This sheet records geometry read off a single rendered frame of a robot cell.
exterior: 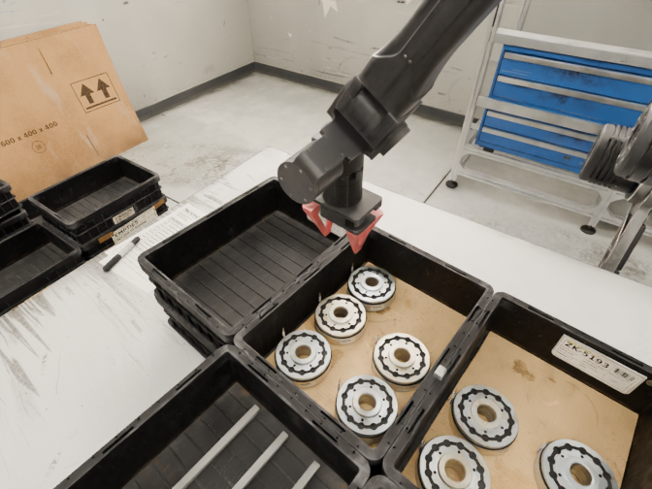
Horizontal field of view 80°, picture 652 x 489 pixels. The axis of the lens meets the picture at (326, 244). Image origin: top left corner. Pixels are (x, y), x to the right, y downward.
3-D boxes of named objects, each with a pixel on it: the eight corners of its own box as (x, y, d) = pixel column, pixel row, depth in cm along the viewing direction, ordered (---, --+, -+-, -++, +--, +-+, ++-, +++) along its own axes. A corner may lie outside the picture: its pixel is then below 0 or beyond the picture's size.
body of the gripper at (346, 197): (356, 231, 54) (358, 188, 48) (302, 202, 58) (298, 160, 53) (382, 207, 57) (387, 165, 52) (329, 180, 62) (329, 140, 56)
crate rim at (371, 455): (367, 230, 88) (368, 221, 87) (494, 296, 74) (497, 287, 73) (231, 347, 66) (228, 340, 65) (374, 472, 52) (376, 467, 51)
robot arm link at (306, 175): (416, 124, 44) (365, 68, 44) (362, 174, 38) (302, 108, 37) (363, 177, 54) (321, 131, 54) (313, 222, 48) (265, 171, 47)
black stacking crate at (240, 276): (277, 211, 109) (274, 177, 101) (363, 259, 95) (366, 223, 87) (152, 295, 87) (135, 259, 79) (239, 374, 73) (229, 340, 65)
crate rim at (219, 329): (275, 181, 103) (274, 174, 101) (367, 229, 89) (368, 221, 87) (137, 265, 80) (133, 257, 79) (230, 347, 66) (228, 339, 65)
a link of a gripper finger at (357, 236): (355, 270, 59) (357, 225, 53) (320, 248, 63) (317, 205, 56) (380, 245, 63) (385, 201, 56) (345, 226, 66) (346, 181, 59)
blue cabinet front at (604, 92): (474, 143, 236) (504, 44, 197) (607, 180, 206) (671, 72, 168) (473, 145, 234) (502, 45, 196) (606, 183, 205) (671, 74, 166)
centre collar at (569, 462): (569, 449, 59) (570, 448, 58) (603, 475, 56) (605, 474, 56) (555, 474, 56) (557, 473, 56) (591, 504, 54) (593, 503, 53)
